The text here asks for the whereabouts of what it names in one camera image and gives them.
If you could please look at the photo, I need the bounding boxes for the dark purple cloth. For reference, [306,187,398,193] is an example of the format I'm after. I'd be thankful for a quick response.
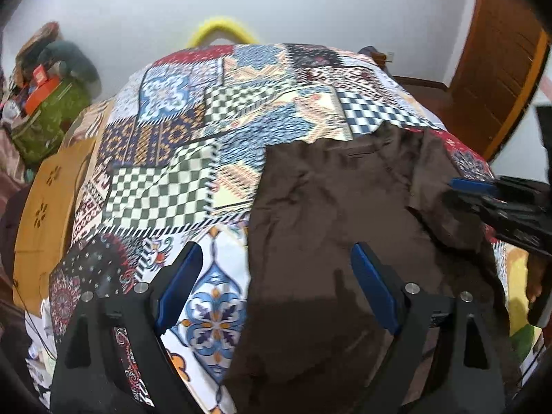
[0,185,31,307]

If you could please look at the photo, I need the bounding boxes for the wooden door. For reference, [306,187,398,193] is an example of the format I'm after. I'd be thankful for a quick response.
[448,0,550,160]

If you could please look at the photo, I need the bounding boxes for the green patterned bag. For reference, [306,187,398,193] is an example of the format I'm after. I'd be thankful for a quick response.
[11,80,93,165]

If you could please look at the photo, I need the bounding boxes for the grey plush pillow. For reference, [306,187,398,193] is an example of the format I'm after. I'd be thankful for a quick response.
[37,41,102,96]

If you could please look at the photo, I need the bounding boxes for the orange patterned woven bag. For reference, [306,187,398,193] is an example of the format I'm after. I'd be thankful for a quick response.
[15,21,61,87]

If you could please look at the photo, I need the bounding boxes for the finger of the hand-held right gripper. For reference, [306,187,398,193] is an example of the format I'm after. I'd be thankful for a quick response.
[448,178,502,197]
[442,190,510,226]

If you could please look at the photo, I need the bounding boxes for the yellow foam tube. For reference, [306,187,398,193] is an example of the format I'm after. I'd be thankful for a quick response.
[186,16,262,48]

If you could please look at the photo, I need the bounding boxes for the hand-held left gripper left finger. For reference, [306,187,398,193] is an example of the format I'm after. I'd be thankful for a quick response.
[49,241,205,414]

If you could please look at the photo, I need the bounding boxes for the brown shorts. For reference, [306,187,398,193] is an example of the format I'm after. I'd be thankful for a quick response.
[222,121,522,414]

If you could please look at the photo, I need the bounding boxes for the person's right hand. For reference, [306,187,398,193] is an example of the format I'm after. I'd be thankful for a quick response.
[527,263,546,303]

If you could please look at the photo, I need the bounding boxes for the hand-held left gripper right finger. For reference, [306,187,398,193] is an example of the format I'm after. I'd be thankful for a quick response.
[350,243,505,414]

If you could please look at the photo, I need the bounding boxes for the orange box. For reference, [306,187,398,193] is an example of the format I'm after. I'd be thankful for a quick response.
[23,78,61,113]

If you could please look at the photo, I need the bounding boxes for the white cartoon print bedsheet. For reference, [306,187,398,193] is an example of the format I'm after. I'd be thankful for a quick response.
[496,241,544,384]

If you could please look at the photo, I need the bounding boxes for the patchwork print blanket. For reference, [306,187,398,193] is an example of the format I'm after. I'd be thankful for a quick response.
[26,43,544,414]

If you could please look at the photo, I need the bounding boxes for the thin black cable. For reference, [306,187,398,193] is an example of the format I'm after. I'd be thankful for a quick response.
[12,279,58,359]

